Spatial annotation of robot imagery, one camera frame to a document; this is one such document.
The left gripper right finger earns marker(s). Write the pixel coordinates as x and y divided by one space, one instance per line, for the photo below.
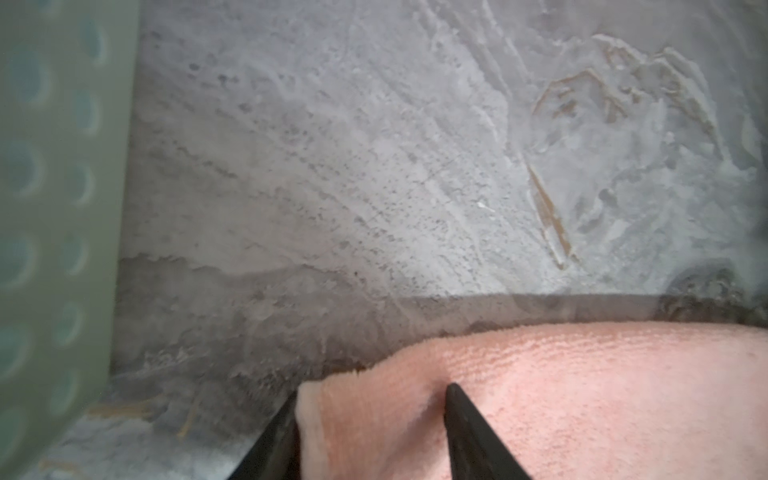
476 452

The pink towel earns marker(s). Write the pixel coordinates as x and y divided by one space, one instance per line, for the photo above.
635 400

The mint green plastic basket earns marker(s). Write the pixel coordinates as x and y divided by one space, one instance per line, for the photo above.
67 74

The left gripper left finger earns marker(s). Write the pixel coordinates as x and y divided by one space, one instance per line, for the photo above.
276 453

